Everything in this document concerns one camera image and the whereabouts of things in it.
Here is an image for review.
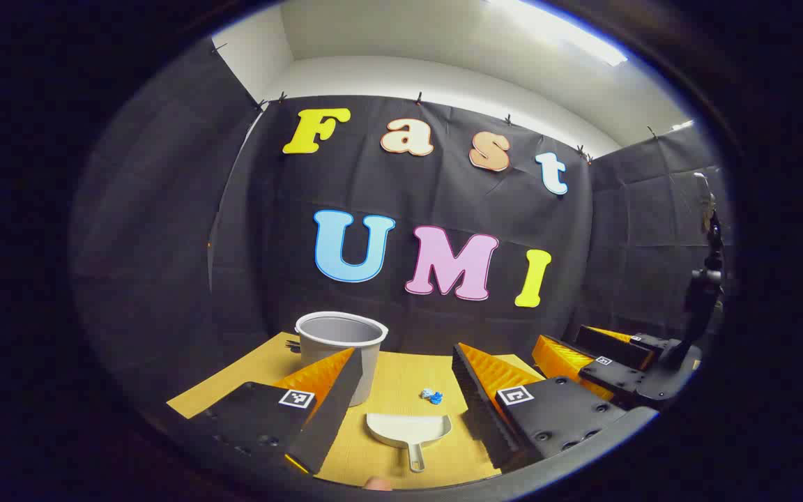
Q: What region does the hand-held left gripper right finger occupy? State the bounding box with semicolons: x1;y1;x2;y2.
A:
451;342;629;473

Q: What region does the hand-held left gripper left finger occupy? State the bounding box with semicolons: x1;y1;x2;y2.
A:
182;347;366;476

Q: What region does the grey plastic garbage bin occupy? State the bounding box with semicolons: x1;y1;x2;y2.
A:
295;312;389;408

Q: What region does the small grey dustpan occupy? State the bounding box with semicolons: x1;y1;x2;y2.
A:
365;413;452;473

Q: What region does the wooden desktop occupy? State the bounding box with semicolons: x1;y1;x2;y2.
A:
167;331;549;489

